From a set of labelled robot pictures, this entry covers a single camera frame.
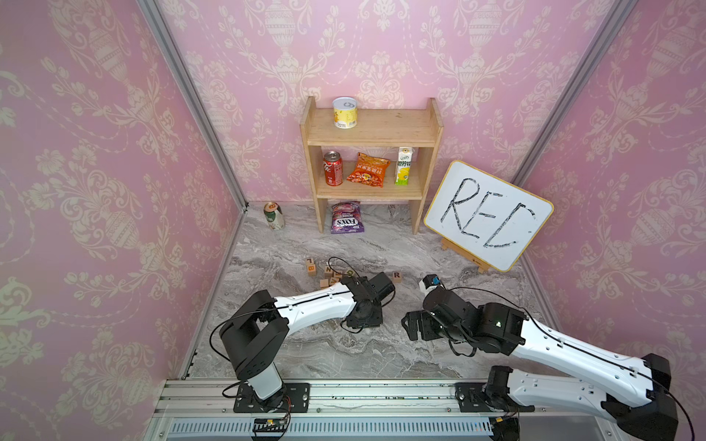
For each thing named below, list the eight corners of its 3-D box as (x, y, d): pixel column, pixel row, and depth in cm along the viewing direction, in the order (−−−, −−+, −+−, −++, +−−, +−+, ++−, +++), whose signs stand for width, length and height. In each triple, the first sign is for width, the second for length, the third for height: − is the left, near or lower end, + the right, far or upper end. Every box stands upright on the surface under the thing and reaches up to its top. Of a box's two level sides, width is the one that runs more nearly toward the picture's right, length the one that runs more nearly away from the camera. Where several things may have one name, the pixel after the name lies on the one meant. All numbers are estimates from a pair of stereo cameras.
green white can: (270, 232, 114) (262, 213, 105) (273, 220, 118) (265, 201, 109) (284, 232, 114) (277, 213, 105) (287, 220, 118) (281, 201, 109)
